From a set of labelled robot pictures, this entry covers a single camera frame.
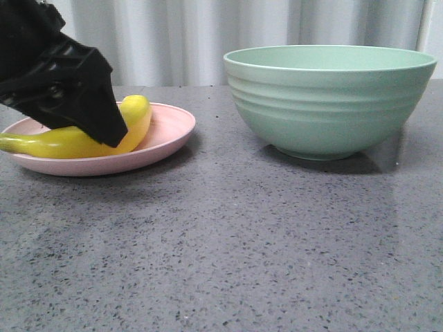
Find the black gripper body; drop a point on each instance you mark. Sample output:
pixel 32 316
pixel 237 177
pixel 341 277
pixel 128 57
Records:
pixel 30 32

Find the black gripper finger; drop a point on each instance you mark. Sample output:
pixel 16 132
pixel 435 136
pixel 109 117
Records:
pixel 64 84

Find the yellow banana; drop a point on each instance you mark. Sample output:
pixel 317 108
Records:
pixel 71 142

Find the pink plate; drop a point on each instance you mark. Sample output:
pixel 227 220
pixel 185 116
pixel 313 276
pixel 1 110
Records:
pixel 169 131

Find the green ribbed bowl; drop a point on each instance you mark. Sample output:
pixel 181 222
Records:
pixel 326 102

